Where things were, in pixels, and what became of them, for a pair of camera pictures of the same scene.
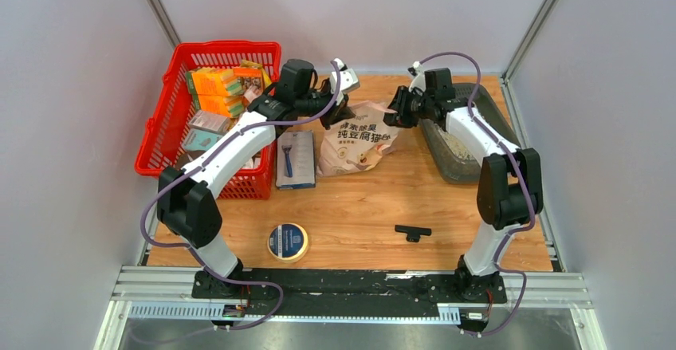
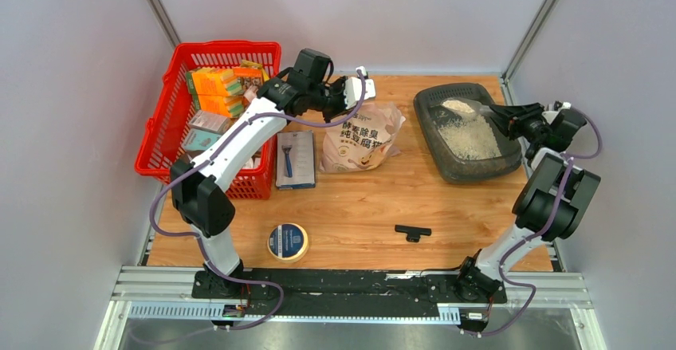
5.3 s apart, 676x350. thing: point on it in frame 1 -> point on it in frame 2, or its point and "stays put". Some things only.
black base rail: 349,291 stays put
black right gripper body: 410,107 -> 529,123
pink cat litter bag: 356,145 stays put
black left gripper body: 317,102 stays put
